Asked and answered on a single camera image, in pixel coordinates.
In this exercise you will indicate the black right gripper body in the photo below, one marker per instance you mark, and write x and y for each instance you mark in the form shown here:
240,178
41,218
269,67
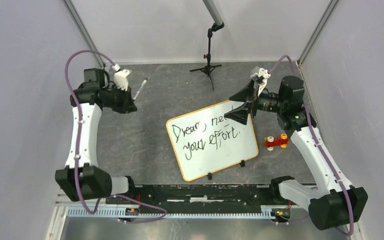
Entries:
253,104

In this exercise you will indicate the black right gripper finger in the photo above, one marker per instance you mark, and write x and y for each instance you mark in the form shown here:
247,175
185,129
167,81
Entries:
240,114
243,94

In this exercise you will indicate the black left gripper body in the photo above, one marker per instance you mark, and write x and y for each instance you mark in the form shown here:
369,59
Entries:
119,100

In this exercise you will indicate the yellow framed whiteboard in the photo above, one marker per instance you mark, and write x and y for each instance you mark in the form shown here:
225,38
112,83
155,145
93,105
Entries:
205,142

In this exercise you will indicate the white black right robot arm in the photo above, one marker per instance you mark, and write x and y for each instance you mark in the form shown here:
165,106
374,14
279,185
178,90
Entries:
335,201

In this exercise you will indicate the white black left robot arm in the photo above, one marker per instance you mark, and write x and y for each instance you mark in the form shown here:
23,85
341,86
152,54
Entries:
81,174

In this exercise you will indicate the grey overhead pole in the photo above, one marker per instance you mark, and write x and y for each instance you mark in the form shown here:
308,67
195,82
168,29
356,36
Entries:
213,11

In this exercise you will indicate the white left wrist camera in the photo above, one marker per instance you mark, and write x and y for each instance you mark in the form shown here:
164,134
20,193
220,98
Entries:
120,77

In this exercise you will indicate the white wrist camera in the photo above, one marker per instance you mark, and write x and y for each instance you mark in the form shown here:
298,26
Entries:
260,76
120,77

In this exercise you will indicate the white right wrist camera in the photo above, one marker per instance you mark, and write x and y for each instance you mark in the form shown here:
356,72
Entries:
260,76

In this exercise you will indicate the black camera tripod stand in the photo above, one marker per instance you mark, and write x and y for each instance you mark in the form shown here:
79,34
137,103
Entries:
208,68

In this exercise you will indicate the light blue cable duct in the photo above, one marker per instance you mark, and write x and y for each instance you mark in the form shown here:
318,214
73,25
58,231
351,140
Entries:
136,212

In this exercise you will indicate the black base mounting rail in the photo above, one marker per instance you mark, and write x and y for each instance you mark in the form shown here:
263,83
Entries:
201,197

